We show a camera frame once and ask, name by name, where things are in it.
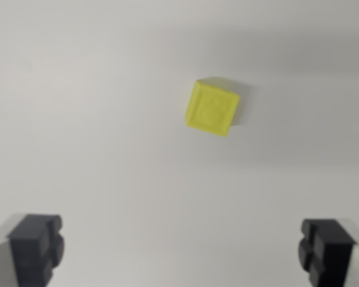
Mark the black silver gripper left finger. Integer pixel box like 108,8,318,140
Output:
0,212,66,287

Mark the yellow cube with embossed faces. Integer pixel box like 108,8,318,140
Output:
184,77,241,138

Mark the black silver gripper right finger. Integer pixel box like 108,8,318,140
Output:
297,218,359,287

